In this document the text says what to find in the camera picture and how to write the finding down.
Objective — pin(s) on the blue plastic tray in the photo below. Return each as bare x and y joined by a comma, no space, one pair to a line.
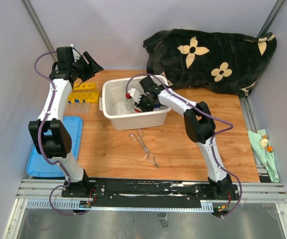
38,167

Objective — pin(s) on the yellow test tube rack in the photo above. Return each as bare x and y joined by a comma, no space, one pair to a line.
84,91

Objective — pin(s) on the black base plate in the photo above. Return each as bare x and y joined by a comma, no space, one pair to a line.
144,194

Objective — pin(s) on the small glass beaker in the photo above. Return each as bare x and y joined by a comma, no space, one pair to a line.
129,104

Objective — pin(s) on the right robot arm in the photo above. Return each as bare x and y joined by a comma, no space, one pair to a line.
199,126

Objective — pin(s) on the green printed cloth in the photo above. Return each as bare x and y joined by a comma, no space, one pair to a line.
262,148

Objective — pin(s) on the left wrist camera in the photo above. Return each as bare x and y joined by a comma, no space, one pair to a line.
76,53

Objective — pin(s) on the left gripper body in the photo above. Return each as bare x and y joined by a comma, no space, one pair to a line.
83,70

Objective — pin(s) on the metal crucible tongs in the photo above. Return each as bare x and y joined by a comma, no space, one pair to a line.
138,136

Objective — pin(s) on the white plastic bin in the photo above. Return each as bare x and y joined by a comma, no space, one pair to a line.
113,106

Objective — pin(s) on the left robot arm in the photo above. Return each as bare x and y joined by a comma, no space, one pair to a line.
49,135

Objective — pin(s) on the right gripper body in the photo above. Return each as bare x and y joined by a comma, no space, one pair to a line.
146,104

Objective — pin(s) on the black floral blanket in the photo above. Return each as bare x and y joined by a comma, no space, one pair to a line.
224,63

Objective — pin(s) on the clear acrylic tube rack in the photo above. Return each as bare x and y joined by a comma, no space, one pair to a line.
77,109

